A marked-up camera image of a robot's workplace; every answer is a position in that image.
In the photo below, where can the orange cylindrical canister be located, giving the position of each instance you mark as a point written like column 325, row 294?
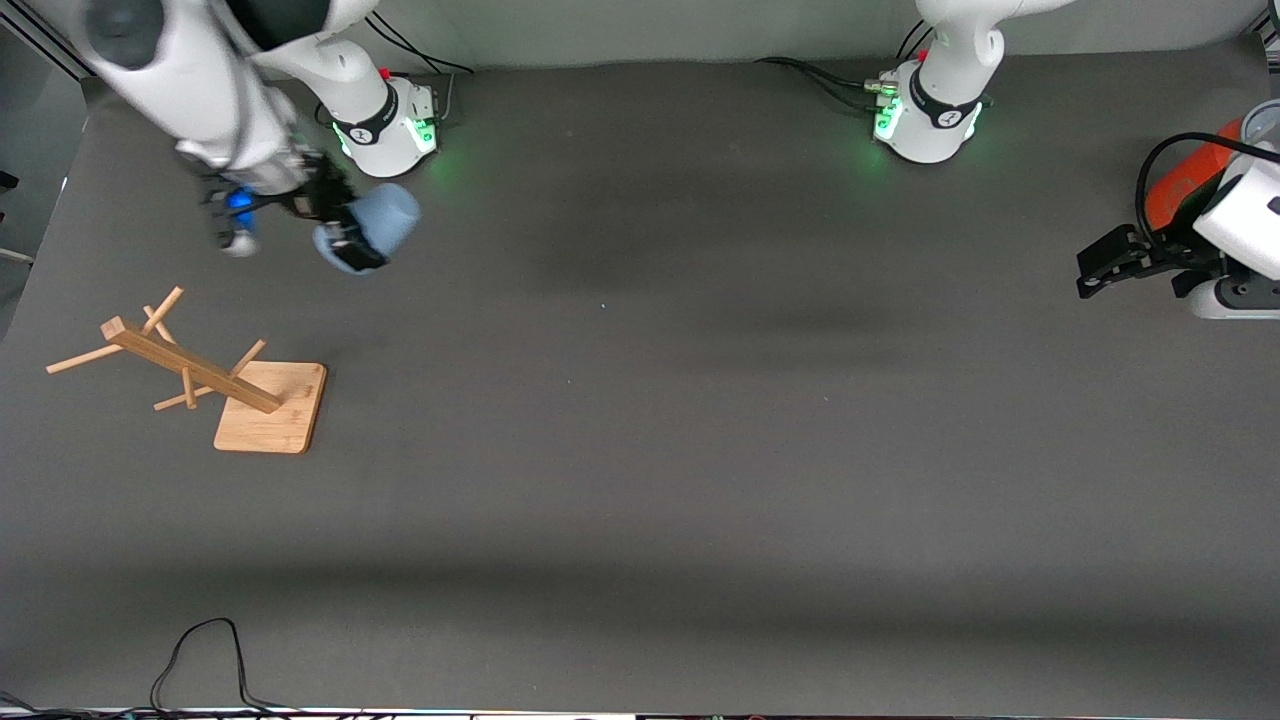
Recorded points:
column 1180, row 190

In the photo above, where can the black frame rail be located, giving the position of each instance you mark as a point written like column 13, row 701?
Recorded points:
column 50, row 50

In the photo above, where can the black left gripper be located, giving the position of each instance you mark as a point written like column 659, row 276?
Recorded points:
column 1166, row 254

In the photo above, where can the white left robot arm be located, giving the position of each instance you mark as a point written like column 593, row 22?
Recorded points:
column 940, row 110

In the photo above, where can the wooden cup rack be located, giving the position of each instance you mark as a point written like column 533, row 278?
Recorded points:
column 270, row 420

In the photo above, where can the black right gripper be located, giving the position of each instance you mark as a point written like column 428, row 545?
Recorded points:
column 318, row 196

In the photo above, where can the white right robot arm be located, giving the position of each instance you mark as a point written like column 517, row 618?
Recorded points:
column 200, row 90

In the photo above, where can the light blue cup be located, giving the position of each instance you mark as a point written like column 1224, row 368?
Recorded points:
column 390, row 215

